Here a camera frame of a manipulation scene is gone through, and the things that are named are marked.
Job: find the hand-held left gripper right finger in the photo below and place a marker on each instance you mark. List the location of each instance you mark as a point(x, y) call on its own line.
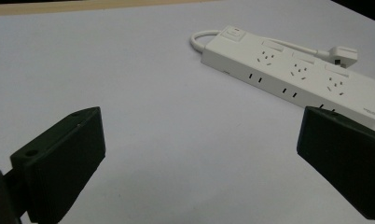
point(344, 152)

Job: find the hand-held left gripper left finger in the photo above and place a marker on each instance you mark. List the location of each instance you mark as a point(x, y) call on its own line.
point(61, 161)

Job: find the white power strip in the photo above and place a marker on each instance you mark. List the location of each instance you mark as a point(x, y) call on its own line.
point(288, 73)

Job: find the white power plug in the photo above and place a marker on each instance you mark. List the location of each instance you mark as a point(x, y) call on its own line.
point(342, 55)

